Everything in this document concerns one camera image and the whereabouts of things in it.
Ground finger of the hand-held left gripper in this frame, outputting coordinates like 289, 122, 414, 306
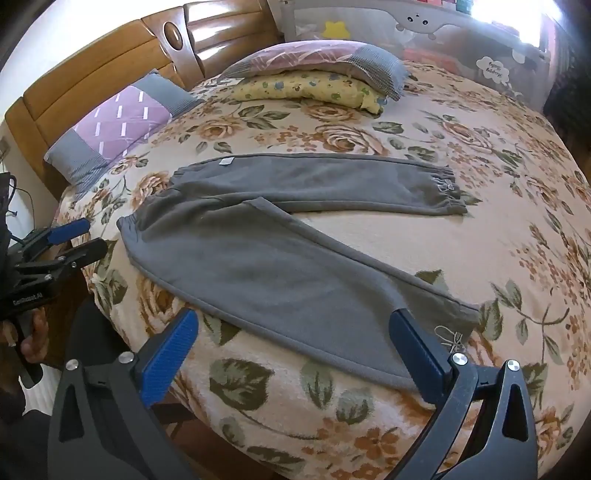
28, 218, 92, 260
50, 239, 110, 280

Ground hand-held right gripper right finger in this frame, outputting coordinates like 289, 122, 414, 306
383, 308, 539, 480

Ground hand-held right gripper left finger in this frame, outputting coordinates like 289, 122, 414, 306
47, 308, 199, 480

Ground grey pants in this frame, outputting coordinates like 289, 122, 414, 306
116, 154, 481, 391

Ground person's left hand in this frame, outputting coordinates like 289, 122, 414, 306
0, 310, 51, 366

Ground purple and grey pillow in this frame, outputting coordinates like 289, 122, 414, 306
44, 69, 206, 195

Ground wooden headboard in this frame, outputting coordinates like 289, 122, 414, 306
4, 0, 284, 199

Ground floral blanket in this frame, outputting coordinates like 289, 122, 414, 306
55, 60, 591, 480

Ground yellow floral pillow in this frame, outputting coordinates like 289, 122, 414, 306
230, 71, 389, 116

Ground white cloud sticker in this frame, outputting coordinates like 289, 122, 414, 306
475, 55, 509, 85

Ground dark hanging garment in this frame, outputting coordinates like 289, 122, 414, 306
542, 23, 591, 137

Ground yellow animal sticker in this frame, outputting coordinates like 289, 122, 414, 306
322, 19, 351, 40

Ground grey mesh bed rail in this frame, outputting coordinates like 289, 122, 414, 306
268, 0, 550, 100

